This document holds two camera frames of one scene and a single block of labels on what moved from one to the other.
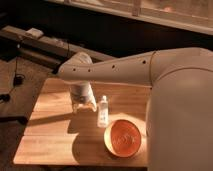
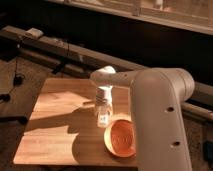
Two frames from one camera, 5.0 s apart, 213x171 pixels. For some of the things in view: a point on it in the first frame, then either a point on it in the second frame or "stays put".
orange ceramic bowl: (122, 138) stays put
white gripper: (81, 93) to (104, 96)
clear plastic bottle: (103, 113) stays put
